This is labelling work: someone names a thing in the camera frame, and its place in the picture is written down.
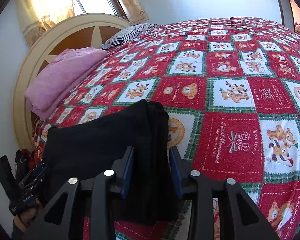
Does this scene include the black pants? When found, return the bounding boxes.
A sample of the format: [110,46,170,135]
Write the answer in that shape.
[38,100,179,225]

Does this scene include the person's left hand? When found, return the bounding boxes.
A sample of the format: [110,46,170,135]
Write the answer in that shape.
[13,207,40,233]

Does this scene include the red patchwork bedspread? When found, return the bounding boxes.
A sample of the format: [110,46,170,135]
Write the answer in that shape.
[32,17,300,239]

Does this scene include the pink folded blanket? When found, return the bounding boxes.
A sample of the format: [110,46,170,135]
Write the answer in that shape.
[25,47,108,121]

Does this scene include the striped grey pillow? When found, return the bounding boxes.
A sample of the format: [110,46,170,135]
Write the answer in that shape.
[100,23,158,50]

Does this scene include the cream wooden headboard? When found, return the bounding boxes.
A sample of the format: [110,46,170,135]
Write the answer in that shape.
[12,13,131,150]

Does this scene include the yellow right curtain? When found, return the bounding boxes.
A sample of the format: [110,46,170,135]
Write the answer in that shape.
[119,0,149,25]

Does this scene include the yellow curtain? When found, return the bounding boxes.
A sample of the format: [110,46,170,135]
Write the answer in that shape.
[15,0,75,47]
[119,0,149,25]

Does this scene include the yellow left curtain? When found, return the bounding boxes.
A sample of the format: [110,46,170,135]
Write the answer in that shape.
[15,0,75,47]

